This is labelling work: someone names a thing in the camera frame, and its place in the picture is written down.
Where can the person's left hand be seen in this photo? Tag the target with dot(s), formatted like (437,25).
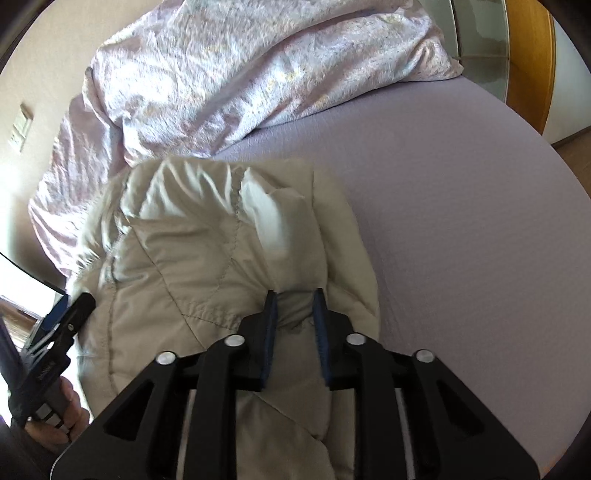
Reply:
(76,420)

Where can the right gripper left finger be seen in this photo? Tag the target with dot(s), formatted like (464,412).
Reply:
(177,418)

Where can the frosted glass wardrobe door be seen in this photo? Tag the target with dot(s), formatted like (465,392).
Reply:
(477,34)

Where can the pink floral duvet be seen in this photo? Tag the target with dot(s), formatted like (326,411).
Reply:
(191,78)

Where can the beige quilted down jacket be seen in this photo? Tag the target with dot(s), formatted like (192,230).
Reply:
(177,252)

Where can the large window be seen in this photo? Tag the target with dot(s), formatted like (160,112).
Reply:
(24,301)

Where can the lavender bed sheet mattress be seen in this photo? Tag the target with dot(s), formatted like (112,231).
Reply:
(479,235)

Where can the wall light switch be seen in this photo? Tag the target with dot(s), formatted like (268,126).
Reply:
(20,127)

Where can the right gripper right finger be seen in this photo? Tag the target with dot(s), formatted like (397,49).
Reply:
(414,418)

